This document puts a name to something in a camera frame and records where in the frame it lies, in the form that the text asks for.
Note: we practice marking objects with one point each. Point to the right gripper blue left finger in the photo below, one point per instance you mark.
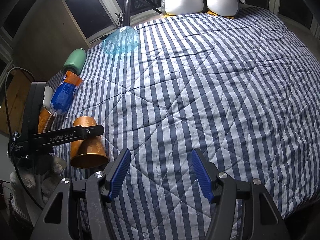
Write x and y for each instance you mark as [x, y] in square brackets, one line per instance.
[117, 173]

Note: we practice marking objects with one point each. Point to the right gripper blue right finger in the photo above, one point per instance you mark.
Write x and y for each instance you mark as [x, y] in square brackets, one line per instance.
[204, 176]

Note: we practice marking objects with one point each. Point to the orange patterned cup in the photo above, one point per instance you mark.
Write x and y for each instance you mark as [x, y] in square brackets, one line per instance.
[46, 119]
[88, 153]

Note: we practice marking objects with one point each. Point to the white cylindrical cup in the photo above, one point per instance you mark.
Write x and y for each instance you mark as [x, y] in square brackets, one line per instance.
[48, 93]

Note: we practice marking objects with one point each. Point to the green cylindrical cup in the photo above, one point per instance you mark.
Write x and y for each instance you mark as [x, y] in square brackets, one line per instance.
[75, 61]

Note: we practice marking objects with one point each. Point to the clear blue plastic cup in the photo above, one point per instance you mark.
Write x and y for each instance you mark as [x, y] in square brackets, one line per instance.
[123, 40]

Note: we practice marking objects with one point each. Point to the white gloved left hand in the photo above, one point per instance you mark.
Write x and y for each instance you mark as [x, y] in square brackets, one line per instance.
[32, 193]

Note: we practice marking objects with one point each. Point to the blue labelled plastic bottle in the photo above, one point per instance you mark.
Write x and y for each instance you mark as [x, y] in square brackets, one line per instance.
[65, 92]

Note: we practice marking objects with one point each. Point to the wooden plank headboard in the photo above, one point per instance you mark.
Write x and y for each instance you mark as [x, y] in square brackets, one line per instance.
[18, 85]

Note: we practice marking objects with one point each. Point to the striped blue white quilt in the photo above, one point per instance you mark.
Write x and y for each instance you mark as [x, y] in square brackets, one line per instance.
[244, 91]

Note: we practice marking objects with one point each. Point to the tall brown wooden board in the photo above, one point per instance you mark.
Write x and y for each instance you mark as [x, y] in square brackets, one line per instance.
[46, 37]

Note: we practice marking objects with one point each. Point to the black light tripod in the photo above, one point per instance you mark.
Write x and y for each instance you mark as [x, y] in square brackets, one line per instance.
[133, 7]

